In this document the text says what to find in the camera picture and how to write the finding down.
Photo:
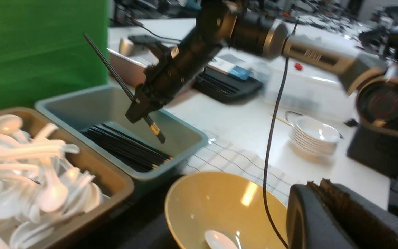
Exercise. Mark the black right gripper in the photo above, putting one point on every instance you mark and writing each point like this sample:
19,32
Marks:
178,66

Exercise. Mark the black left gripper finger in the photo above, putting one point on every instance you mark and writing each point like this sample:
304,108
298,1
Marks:
332,216

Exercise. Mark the black chopstick pair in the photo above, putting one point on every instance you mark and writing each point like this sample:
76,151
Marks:
152,125

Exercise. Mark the yellow noodle bowl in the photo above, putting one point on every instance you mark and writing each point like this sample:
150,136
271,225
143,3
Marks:
226,203

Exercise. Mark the white ceramic soup spoon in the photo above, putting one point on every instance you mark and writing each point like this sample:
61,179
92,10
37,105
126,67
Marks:
217,240

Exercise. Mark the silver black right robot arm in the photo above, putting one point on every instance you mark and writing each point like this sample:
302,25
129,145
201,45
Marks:
375,143

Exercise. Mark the black keyboard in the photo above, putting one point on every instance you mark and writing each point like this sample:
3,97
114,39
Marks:
224,88

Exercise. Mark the stack of white plates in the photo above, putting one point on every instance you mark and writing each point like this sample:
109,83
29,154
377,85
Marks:
314,137

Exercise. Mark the bundle of black chopsticks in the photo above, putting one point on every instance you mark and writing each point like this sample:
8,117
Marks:
134,153

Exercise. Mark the blue-grey chopstick tray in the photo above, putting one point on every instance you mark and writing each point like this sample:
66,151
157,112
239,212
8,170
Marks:
80,110

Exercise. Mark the brown-grey spoon tray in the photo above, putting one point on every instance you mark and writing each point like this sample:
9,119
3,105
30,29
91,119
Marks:
112,181

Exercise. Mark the green backdrop screen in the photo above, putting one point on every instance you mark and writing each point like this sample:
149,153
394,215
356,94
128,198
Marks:
42,49

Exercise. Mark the pile of white soup spoons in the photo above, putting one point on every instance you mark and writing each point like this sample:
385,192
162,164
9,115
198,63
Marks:
40,190

